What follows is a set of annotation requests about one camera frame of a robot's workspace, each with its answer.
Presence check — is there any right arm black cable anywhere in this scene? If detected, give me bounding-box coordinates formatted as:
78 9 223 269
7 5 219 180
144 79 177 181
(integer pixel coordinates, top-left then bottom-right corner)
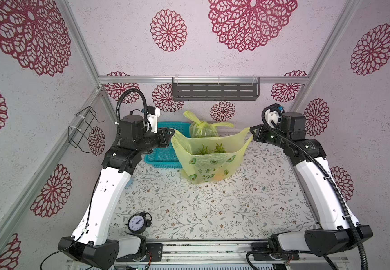
245 106 369 270

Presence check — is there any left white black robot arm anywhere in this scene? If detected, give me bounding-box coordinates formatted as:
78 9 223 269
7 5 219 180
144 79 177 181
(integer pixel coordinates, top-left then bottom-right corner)
58 114 174 270

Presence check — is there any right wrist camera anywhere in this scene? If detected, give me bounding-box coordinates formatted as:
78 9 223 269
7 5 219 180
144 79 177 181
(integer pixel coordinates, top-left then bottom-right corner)
265 103 285 129

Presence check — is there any yellow plastic bag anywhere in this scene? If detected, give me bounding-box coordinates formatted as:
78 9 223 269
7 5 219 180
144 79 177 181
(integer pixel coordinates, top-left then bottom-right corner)
171 128 253 185
183 110 234 138

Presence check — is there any pineapple back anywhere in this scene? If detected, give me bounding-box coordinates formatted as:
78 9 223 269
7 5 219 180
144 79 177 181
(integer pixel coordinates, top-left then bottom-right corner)
212 144 226 154

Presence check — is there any yellow plastic bag top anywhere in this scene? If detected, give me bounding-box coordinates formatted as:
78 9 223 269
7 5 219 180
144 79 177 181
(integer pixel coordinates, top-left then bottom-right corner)
183 110 234 138

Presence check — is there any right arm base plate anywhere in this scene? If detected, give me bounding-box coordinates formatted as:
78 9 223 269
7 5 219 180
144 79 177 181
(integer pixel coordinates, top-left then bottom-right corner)
251 242 300 262

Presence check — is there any black wire wall rack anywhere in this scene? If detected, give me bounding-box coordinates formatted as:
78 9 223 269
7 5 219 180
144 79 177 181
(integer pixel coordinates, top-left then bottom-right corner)
67 106 105 156

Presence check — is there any plush doll toy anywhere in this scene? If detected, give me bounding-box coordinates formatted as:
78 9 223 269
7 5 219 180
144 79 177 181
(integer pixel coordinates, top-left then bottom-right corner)
125 179 133 188

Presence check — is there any teal plastic basket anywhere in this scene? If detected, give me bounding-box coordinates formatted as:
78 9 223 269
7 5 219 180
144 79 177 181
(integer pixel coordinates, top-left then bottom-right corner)
144 121 190 169

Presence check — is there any black alarm clock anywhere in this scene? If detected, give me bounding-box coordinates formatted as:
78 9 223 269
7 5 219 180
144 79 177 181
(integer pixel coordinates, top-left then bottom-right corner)
127 212 152 234

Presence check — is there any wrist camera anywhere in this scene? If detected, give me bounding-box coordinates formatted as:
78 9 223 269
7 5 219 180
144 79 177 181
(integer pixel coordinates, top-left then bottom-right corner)
147 106 161 133
265 103 285 129

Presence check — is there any yellow plastic bag bottom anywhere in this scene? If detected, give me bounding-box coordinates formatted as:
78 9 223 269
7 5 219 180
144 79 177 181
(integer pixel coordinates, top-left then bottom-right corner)
171 128 253 185

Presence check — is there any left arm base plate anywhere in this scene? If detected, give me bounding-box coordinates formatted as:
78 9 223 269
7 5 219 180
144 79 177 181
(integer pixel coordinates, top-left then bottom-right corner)
116 243 164 263

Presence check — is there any grey wall shelf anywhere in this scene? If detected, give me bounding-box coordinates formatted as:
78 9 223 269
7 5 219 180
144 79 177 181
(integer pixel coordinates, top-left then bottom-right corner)
171 77 260 101

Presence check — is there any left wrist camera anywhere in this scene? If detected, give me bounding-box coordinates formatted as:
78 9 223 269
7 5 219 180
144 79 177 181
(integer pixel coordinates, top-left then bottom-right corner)
147 106 161 133

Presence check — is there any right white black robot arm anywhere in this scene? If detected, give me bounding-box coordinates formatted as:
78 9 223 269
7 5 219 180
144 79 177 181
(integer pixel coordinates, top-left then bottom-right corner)
250 106 373 257

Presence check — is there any pineapple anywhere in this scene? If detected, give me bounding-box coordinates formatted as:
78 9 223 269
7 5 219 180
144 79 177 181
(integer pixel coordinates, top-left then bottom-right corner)
196 144 212 155
212 144 226 154

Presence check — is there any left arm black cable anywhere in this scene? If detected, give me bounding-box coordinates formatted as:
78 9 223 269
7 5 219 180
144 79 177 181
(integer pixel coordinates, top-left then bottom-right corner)
39 88 148 270

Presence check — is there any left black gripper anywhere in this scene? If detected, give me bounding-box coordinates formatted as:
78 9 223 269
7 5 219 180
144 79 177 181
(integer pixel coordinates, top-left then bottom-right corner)
136 126 174 155

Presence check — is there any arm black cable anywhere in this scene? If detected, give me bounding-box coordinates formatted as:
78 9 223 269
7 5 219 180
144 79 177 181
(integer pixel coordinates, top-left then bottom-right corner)
245 106 369 270
39 88 148 270

